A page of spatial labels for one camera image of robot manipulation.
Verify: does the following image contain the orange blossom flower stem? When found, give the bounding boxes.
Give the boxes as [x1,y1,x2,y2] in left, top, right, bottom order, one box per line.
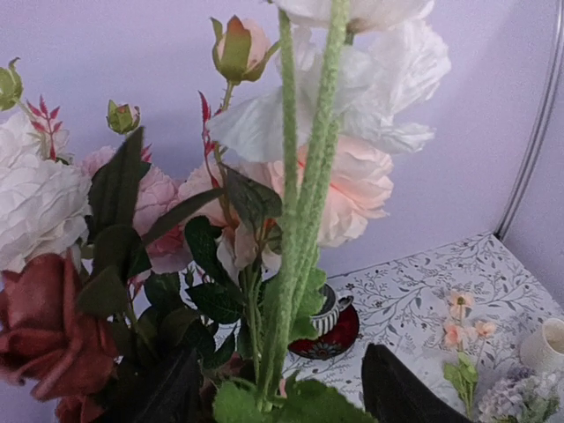
[442,291,497,420]

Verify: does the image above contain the rust red rose stem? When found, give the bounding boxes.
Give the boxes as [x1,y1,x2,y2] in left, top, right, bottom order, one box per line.
[1,254,118,422]

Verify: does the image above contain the floral patterned table mat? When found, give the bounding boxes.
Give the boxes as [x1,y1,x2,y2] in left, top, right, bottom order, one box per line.
[285,235,563,422]

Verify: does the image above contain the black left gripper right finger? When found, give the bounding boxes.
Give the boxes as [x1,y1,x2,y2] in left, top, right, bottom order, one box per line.
[361,344,469,423]

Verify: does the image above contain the right aluminium frame post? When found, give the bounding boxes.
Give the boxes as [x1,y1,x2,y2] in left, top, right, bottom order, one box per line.
[493,0,563,242]

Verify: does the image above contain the white peony flower stem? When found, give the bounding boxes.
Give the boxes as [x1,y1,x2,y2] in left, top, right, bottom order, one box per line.
[1,60,91,272]

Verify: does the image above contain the striped grey ceramic cup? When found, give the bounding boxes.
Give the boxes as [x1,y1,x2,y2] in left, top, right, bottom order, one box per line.
[311,284,353,337]

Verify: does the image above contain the white rose flower stem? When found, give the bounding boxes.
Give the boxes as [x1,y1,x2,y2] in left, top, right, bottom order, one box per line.
[209,1,450,422]

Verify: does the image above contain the dark red saucer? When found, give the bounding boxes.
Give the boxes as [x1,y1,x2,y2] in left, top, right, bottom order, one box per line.
[288,305,360,360]

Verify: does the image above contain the pink peony flower stem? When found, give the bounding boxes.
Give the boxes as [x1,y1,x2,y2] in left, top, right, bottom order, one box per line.
[78,99,248,367]

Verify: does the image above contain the cream white mug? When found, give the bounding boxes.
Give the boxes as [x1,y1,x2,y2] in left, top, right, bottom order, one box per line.
[519,318,563,373]

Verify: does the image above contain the peach rose flower stem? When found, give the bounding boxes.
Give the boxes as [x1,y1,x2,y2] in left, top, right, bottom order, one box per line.
[189,11,373,388]

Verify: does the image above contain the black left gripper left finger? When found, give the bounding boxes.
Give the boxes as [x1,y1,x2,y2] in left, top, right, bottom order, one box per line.
[105,346,201,422]

